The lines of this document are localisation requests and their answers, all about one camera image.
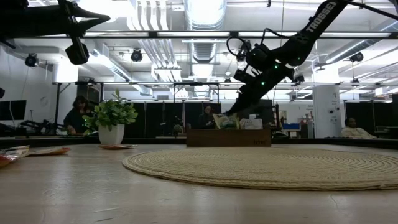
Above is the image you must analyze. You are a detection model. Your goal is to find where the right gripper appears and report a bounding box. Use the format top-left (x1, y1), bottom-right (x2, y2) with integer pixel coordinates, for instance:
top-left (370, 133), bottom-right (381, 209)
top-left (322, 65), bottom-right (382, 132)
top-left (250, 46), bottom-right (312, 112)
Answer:
top-left (225, 63), bottom-right (295, 116)

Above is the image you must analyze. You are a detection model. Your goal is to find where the wooden tea organizer box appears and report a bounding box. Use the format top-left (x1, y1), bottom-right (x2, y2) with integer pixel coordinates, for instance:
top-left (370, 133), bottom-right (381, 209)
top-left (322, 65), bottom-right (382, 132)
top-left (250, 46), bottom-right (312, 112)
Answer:
top-left (186, 129), bottom-right (272, 147)

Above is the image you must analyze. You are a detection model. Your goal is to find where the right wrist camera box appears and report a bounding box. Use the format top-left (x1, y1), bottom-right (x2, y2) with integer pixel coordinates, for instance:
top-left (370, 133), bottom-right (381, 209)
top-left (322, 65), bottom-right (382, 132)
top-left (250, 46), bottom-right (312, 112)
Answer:
top-left (233, 68), bottom-right (256, 85)

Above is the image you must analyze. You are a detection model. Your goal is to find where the black monitor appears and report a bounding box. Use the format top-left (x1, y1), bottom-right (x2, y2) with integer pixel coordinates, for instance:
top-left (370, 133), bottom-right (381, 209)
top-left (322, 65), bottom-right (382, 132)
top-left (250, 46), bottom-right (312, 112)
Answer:
top-left (248, 98), bottom-right (274, 125)
top-left (0, 100), bottom-right (27, 121)

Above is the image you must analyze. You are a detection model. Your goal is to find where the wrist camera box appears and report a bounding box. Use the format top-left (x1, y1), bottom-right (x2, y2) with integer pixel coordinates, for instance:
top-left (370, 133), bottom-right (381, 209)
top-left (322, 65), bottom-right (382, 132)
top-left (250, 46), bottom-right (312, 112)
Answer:
top-left (65, 42), bottom-right (90, 65)
top-left (233, 68), bottom-right (256, 85)

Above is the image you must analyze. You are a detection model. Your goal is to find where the person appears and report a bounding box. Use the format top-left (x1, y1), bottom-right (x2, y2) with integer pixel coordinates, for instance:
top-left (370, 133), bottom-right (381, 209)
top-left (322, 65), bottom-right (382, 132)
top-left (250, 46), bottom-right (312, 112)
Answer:
top-left (341, 117), bottom-right (377, 140)
top-left (63, 95), bottom-right (94, 135)
top-left (198, 105), bottom-right (217, 129)

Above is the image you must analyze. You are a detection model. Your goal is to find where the green plant in white pot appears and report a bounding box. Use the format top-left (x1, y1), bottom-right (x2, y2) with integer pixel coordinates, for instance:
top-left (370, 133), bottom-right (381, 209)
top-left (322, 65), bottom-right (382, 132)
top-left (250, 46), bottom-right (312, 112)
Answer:
top-left (81, 89), bottom-right (139, 146)

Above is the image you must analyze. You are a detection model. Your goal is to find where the green tea packet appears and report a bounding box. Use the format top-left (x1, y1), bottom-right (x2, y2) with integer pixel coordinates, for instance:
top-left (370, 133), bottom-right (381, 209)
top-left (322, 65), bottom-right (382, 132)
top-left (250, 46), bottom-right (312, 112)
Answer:
top-left (213, 113), bottom-right (240, 130)

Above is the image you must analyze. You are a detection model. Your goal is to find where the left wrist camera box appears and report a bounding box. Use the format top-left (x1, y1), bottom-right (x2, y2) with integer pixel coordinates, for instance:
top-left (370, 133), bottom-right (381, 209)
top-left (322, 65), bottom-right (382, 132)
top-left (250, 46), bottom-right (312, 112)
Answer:
top-left (65, 42), bottom-right (90, 65)

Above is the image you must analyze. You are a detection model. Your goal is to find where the white pillar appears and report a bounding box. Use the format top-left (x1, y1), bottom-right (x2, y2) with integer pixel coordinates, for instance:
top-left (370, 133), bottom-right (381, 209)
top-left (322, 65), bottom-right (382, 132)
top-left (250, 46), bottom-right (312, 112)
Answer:
top-left (312, 85), bottom-right (343, 139)

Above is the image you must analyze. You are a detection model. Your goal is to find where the round woven straw placemat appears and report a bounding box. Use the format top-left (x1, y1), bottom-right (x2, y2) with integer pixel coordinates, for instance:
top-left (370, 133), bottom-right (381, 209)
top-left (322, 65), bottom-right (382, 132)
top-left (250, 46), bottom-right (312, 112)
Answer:
top-left (122, 147), bottom-right (398, 191)

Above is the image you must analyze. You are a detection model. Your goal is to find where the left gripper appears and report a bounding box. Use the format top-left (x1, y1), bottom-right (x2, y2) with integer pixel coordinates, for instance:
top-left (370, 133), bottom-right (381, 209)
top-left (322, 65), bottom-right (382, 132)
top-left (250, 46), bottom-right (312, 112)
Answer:
top-left (46, 0), bottom-right (111, 39)

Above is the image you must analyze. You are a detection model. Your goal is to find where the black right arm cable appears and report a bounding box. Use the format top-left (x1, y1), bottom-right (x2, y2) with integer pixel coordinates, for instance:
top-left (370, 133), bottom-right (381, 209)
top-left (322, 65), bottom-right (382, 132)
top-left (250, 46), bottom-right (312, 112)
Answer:
top-left (226, 27), bottom-right (299, 58)

